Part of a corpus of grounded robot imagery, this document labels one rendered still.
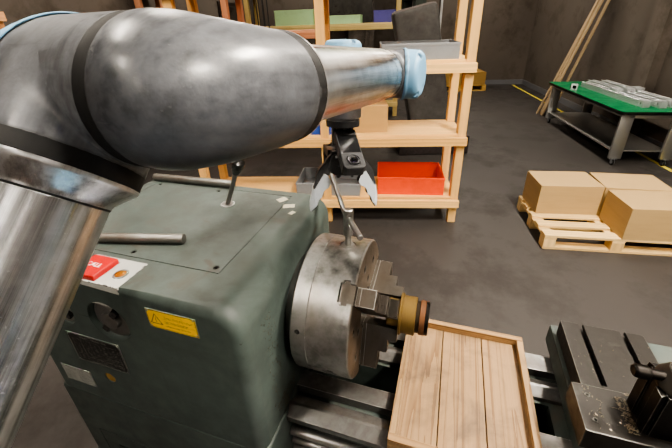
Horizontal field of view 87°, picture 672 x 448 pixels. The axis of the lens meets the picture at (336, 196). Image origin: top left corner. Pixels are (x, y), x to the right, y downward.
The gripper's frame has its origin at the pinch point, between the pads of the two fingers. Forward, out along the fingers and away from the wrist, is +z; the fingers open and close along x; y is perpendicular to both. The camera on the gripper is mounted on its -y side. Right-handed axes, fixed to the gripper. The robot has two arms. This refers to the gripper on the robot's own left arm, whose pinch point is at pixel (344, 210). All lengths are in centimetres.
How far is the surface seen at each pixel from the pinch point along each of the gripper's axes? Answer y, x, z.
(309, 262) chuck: -6.6, 9.1, 8.4
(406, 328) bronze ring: -14.3, -10.7, 22.9
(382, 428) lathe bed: -19.4, -4.5, 45.2
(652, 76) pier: 334, -500, -11
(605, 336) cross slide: -17, -62, 32
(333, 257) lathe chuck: -7.1, 4.0, 7.6
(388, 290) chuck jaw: -4.8, -9.7, 19.5
